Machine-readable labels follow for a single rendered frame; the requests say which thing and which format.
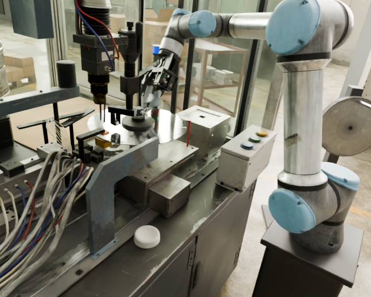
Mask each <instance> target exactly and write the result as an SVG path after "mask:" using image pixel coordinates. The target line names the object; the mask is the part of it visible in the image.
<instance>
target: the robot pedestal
mask: <svg viewBox="0 0 371 297"><path fill-rule="evenodd" d="M363 235H364V230H361V229H358V228H356V227H354V226H351V225H348V224H347V223H344V241H343V244H342V247H341V248H340V250H338V251H337V252H335V253H329V254H326V253H318V252H314V251H312V250H309V249H307V248H305V247H304V246H302V245H301V244H299V243H298V242H297V241H296V240H295V239H294V238H293V237H292V235H291V233H290V232H289V231H287V230H285V229H283V228H282V227H281V226H280V225H279V224H278V223H277V222H276V220H274V219H273V221H272V223H271V224H270V226H269V227H268V229H267V230H266V232H265V233H264V235H263V236H262V238H261V240H260V244H262V245H264V246H266V248H265V251H264V255H263V259H262V261H261V265H260V269H259V273H258V276H257V280H256V284H255V286H254V290H253V294H252V297H338V296H339V294H340V292H341V290H342V288H343V285H344V286H347V287H349V288H352V286H353V285H354V281H355V276H356V270H357V264H358V261H359V256H360V250H361V247H362V241H363Z"/></svg>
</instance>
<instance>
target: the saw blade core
mask: <svg viewBox="0 0 371 297"><path fill-rule="evenodd" d="M147 113H148V116H149V117H152V118H153V119H154V120H155V124H154V126H153V127H151V128H148V129H144V130H135V129H130V128H126V127H124V126H123V125H122V124H119V125H118V126H113V125H112V124H110V113H108V109H106V110H105V123H104V110H102V111H101V115H102V120H100V112H97V113H95V114H94V115H92V116H91V117H90V118H89V120H88V122H87V127H88V129H89V131H92V130H95V129H97V128H100V127H101V128H104V129H106V130H107V131H109V132H110V133H109V134H107V135H105V136H102V135H100V134H99V135H96V136H97V137H99V138H100V137H102V139H103V140H105V141H109V142H112V143H117V144H121V143H122V142H123V143H122V144H123V145H129V146H135V144H137V145H139V144H141V143H143V142H145V141H147V140H149V139H151V138H153V137H158V138H159V144H164V143H168V142H171V141H174V140H176V139H178V138H180V137H181V136H182V135H183V134H184V133H185V132H186V129H187V128H182V127H187V126H186V123H185V121H184V120H183V119H182V118H181V117H179V116H177V115H176V114H174V113H171V112H169V111H165V110H161V109H159V108H152V109H151V110H150V111H149V112H147ZM125 116H126V115H121V120H122V118H123V117H125ZM110 139H111V140H110Z"/></svg>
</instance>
